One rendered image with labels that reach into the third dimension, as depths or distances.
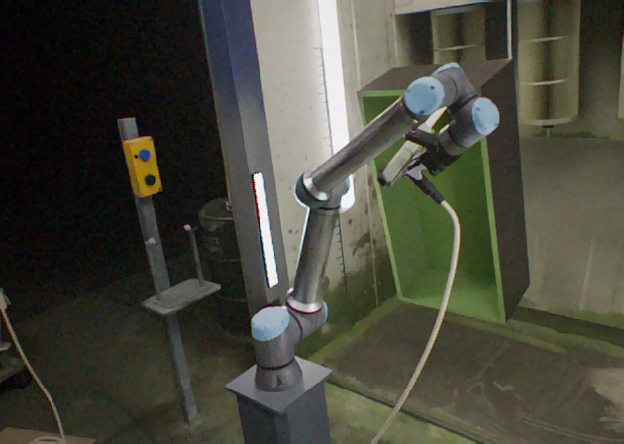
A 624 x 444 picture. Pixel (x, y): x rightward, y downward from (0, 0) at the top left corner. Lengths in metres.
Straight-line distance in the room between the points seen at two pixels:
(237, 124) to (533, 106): 1.75
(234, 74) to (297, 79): 0.45
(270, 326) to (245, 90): 1.25
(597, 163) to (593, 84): 0.47
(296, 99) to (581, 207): 1.87
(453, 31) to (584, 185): 1.25
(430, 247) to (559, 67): 1.24
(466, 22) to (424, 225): 1.30
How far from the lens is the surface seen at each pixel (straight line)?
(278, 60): 3.00
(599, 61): 3.84
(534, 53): 3.56
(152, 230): 2.78
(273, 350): 2.13
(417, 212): 3.20
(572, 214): 3.79
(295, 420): 2.21
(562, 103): 3.57
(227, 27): 2.79
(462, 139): 1.63
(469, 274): 3.29
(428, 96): 1.48
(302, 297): 2.17
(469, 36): 3.77
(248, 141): 2.83
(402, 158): 1.81
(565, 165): 3.91
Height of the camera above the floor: 1.88
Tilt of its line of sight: 18 degrees down
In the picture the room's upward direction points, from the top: 7 degrees counter-clockwise
